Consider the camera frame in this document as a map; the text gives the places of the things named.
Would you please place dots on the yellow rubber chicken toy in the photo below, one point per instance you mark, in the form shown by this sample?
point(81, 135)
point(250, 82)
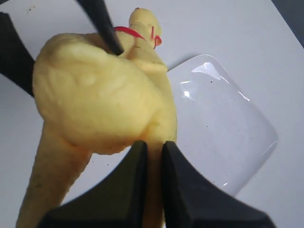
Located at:
point(92, 101)

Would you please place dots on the white square plate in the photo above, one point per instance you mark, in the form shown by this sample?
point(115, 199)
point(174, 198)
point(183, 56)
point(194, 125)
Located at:
point(220, 131)

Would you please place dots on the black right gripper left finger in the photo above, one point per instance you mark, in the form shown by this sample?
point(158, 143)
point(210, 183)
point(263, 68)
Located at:
point(116, 202)

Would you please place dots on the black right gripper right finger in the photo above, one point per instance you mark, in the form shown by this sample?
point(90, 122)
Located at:
point(191, 201)

